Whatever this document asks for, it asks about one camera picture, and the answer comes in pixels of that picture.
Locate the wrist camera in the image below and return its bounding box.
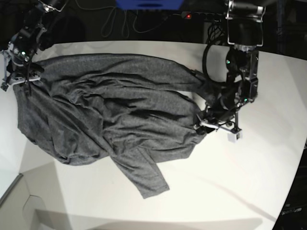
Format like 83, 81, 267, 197
227, 130, 243, 143
0, 82, 8, 92

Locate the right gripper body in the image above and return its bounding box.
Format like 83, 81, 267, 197
0, 50, 44, 88

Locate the black cable bundle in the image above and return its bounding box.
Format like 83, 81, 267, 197
206, 21, 227, 46

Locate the blue box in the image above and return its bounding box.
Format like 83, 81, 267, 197
116, 0, 184, 10

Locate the dark grey t-shirt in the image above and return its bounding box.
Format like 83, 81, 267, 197
13, 54, 217, 198

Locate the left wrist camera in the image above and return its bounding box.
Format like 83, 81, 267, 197
227, 130, 243, 143

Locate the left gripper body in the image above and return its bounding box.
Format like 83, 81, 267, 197
196, 95, 240, 132

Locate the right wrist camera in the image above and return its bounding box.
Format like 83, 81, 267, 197
0, 82, 8, 92

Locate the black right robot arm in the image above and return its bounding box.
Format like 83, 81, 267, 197
0, 0, 68, 91

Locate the white looped cable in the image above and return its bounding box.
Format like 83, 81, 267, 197
100, 6, 168, 38

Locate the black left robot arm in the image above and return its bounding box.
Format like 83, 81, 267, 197
194, 0, 266, 134

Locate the black power strip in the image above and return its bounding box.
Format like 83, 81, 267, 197
181, 11, 225, 22

